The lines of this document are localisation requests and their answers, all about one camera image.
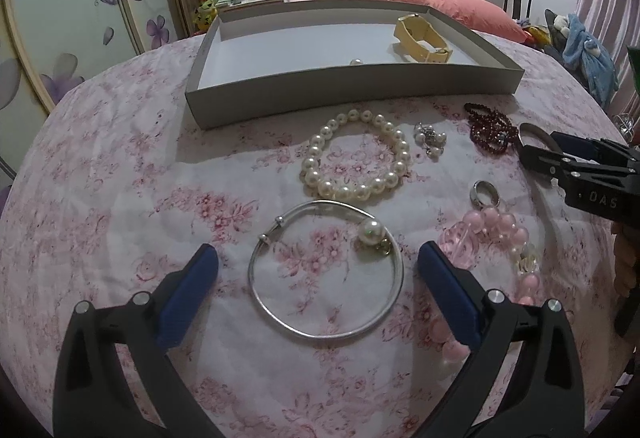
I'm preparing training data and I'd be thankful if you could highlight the dark grey plush toy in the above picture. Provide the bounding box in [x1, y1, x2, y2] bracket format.
[544, 9, 571, 49]

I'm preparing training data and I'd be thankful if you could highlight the pink bead bracelet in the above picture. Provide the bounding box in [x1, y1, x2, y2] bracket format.
[430, 208, 543, 361]

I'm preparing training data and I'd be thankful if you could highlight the silver bangle with pearl charm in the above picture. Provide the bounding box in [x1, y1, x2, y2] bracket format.
[247, 199, 405, 338]

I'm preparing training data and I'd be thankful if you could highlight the blue plush toy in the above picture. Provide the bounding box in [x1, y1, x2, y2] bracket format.
[560, 12, 618, 103]

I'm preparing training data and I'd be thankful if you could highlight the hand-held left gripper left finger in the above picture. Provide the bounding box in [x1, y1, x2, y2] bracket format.
[52, 243, 221, 438]

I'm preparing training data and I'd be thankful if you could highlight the white pearl bracelet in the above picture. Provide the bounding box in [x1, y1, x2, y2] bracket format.
[300, 109, 412, 202]

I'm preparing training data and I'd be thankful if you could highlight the person's right hand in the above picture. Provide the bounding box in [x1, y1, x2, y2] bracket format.
[612, 218, 640, 301]

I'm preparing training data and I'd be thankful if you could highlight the wardrobe with purple flower doors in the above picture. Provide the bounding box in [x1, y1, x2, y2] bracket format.
[0, 0, 188, 199]

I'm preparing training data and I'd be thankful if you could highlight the grey cardboard box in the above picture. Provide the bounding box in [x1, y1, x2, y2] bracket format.
[185, 0, 526, 131]

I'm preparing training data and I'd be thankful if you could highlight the pink folded duvet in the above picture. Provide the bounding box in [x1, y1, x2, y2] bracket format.
[390, 0, 531, 43]

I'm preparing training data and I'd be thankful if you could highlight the silver chain with pearls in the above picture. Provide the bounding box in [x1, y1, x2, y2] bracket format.
[413, 120, 447, 161]

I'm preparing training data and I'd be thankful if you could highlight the pink floral bedspread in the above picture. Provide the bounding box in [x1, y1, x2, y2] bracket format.
[0, 30, 640, 438]

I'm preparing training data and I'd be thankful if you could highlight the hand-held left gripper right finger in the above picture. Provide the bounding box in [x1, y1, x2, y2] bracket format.
[417, 240, 588, 438]

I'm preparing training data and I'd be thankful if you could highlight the red yellow toy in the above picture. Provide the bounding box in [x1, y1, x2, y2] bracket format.
[525, 24, 553, 47]

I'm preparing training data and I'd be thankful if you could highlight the silver ring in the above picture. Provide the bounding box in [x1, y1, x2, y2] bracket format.
[469, 179, 502, 211]

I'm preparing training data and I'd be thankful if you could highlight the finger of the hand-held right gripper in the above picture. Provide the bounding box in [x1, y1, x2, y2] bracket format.
[547, 130, 640, 165]
[518, 143, 576, 181]

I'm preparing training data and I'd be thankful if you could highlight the dark red bead bracelet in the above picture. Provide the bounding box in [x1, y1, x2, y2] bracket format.
[463, 102, 521, 153]

